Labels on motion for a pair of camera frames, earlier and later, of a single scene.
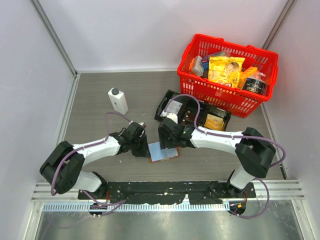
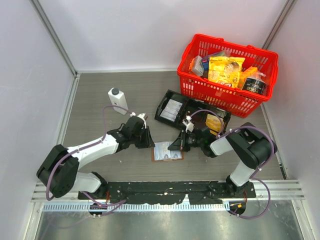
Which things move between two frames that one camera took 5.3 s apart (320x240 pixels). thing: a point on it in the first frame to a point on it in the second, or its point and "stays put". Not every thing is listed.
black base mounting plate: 170,192 stays put
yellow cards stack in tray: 214,122 stays put
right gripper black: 164,143 to 180,143
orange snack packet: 251,72 stays put
